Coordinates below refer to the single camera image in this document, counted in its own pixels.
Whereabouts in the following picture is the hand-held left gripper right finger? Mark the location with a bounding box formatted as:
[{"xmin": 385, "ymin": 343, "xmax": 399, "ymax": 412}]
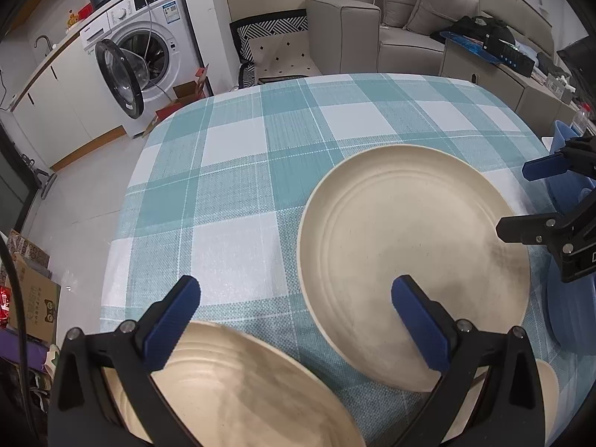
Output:
[{"xmin": 390, "ymin": 275, "xmax": 548, "ymax": 447}]

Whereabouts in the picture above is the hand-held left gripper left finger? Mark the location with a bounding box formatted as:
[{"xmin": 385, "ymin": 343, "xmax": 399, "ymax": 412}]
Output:
[{"xmin": 47, "ymin": 275, "xmax": 203, "ymax": 447}]

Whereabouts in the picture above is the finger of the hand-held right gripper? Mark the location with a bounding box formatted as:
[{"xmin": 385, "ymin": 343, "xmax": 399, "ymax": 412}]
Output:
[
  {"xmin": 496, "ymin": 191, "xmax": 596, "ymax": 253},
  {"xmin": 522, "ymin": 136, "xmax": 596, "ymax": 181}
]

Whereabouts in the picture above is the blue bowl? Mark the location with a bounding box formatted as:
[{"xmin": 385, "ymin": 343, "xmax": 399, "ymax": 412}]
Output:
[
  {"xmin": 548, "ymin": 120, "xmax": 592, "ymax": 217},
  {"xmin": 544, "ymin": 242, "xmax": 596, "ymax": 350}
]

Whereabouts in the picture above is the beige plate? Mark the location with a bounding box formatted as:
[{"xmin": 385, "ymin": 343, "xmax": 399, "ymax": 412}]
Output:
[
  {"xmin": 459, "ymin": 358, "xmax": 559, "ymax": 434},
  {"xmin": 298, "ymin": 144, "xmax": 532, "ymax": 393},
  {"xmin": 101, "ymin": 320, "xmax": 368, "ymax": 447}
]

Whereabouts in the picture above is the clear plastic water bottle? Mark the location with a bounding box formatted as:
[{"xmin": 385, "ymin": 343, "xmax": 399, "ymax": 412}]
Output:
[{"xmin": 572, "ymin": 102, "xmax": 593, "ymax": 136}]

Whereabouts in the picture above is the grey side cabinet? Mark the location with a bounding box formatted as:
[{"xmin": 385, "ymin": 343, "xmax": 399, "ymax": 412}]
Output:
[{"xmin": 438, "ymin": 37, "xmax": 578, "ymax": 126}]

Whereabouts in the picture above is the black electronic device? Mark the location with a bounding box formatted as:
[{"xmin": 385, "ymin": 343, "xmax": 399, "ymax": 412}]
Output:
[{"xmin": 482, "ymin": 23, "xmax": 536, "ymax": 75}]

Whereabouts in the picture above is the blue flat packet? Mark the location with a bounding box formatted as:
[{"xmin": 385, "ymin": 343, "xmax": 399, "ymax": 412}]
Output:
[{"xmin": 440, "ymin": 30, "xmax": 506, "ymax": 63}]

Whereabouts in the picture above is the black jacket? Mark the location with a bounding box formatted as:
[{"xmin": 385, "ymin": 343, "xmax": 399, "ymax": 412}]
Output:
[{"xmin": 431, "ymin": 15, "xmax": 515, "ymax": 57}]

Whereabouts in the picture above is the teal checkered tablecloth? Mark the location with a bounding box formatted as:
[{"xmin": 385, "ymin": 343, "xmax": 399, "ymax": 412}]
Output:
[{"xmin": 100, "ymin": 73, "xmax": 596, "ymax": 447}]

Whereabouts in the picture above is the dark glass door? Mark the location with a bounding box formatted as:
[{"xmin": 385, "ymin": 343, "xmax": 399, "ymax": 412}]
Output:
[{"xmin": 0, "ymin": 121, "xmax": 38, "ymax": 234}]

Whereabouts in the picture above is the red and brown cardboard box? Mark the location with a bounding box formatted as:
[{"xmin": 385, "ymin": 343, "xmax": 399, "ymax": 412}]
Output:
[{"xmin": 142, "ymin": 67, "xmax": 210, "ymax": 138}]

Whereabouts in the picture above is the grey sofa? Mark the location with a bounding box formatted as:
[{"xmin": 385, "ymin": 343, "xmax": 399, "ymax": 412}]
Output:
[{"xmin": 305, "ymin": 0, "xmax": 555, "ymax": 75}]

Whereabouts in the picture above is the white kitchen counter cabinet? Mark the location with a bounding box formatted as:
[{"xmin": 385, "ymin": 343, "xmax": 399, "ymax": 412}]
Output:
[{"xmin": 0, "ymin": 32, "xmax": 126, "ymax": 168}]

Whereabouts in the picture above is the patterned chair cushion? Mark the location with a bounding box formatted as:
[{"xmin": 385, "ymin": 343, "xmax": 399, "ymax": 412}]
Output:
[{"xmin": 229, "ymin": 9, "xmax": 324, "ymax": 89}]

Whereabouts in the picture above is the white washing machine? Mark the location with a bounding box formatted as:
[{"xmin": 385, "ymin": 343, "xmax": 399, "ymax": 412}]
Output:
[{"xmin": 80, "ymin": 0, "xmax": 208, "ymax": 139}]

